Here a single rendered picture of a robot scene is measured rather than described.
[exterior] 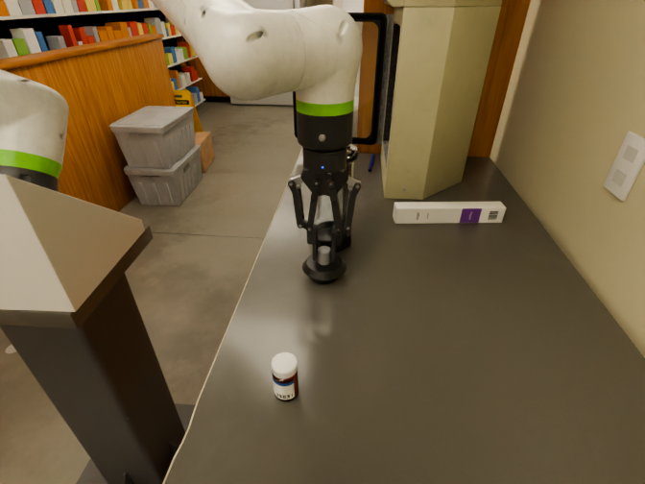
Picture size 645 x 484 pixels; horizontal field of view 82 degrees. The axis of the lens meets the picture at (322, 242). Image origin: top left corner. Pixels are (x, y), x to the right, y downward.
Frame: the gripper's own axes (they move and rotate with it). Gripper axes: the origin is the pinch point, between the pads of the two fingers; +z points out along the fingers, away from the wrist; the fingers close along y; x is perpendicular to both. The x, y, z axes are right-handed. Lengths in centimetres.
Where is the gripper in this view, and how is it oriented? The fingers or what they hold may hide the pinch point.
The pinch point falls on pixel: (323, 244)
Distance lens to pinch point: 73.4
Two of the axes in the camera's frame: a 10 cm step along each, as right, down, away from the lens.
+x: -1.0, 5.5, -8.3
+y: -10.0, -0.5, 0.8
